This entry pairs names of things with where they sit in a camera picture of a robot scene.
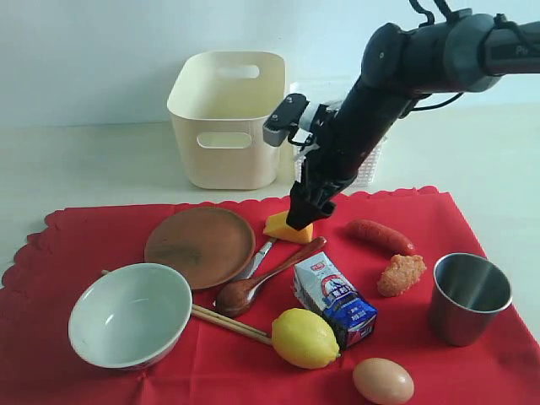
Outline brown egg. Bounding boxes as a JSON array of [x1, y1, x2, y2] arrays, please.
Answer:
[[353, 358, 414, 404]]

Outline blue white milk carton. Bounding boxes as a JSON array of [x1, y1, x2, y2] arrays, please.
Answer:
[[294, 252, 378, 350]]

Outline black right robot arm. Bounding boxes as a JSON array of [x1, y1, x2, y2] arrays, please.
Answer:
[[287, 9, 539, 230]]

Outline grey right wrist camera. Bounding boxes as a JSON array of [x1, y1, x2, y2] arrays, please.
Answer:
[[262, 93, 309, 147]]

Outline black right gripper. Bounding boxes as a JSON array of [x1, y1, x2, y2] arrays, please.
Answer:
[[286, 82, 412, 230]]

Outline dark wooden spoon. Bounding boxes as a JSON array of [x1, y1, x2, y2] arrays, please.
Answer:
[[215, 236, 327, 318]]

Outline red scalloped table cloth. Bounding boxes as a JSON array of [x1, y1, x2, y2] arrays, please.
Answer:
[[1, 186, 539, 404]]

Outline wooden chopstick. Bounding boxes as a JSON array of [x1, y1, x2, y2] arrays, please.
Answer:
[[192, 310, 272, 346], [100, 269, 269, 338]]

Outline cream plastic bin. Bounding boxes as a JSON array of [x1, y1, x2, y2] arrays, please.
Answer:
[[166, 51, 286, 190]]

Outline yellow lemon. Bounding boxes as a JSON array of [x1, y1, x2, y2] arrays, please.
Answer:
[[271, 308, 340, 370]]

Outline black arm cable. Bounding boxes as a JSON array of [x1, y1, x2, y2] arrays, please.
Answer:
[[407, 0, 463, 111]]

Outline upper wooden chopstick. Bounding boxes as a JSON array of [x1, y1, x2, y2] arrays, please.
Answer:
[[100, 269, 269, 338]]

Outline white perforated plastic basket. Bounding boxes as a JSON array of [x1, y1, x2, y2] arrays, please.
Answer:
[[289, 78, 386, 187]]

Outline steel table knife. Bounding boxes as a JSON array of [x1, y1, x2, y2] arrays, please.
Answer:
[[232, 237, 277, 281]]

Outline stainless steel cup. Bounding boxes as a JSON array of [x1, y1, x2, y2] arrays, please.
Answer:
[[428, 252, 512, 347]]

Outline red sausage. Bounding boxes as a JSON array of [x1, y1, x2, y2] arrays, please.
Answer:
[[345, 219, 416, 256]]

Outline brown round plate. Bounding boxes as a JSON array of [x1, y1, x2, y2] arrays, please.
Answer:
[[143, 207, 256, 290]]

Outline yellow cheese wedge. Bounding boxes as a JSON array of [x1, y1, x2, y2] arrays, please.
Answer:
[[263, 211, 313, 245]]

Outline lower wooden chopstick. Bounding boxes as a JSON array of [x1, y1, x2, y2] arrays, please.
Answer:
[[192, 310, 272, 346]]

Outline white ceramic bowl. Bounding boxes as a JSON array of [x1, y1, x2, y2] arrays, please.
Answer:
[[68, 263, 193, 370]]

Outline fried chicken nugget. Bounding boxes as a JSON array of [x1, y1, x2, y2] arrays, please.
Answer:
[[376, 254, 427, 297]]

